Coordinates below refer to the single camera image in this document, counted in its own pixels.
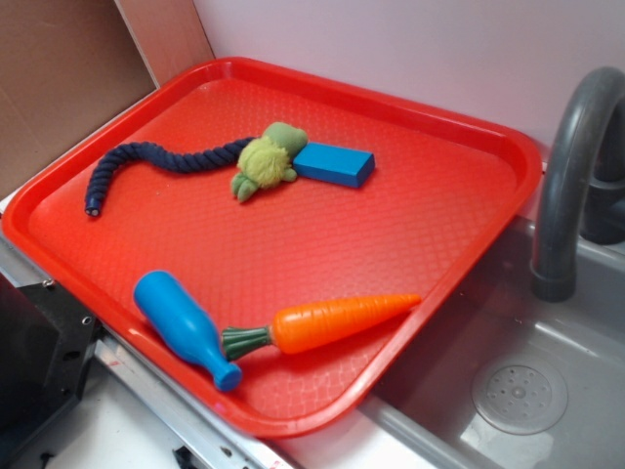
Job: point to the grey toy faucet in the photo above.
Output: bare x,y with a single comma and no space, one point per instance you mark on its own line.
583,189

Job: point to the green plush turtle toy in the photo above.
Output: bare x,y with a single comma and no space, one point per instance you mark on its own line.
267,161

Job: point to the grey plastic toy sink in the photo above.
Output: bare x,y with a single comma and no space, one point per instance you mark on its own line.
500,379

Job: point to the blue plastic toy bottle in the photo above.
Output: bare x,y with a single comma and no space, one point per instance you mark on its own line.
185,327

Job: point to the orange plastic toy carrot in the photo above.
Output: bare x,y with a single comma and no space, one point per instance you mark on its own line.
306,327

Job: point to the brown cardboard panel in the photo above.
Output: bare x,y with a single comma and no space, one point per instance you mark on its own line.
68,67

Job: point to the blue rectangular block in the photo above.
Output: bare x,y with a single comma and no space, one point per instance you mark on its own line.
336,165

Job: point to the red plastic tray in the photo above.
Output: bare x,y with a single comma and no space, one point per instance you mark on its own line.
443,188

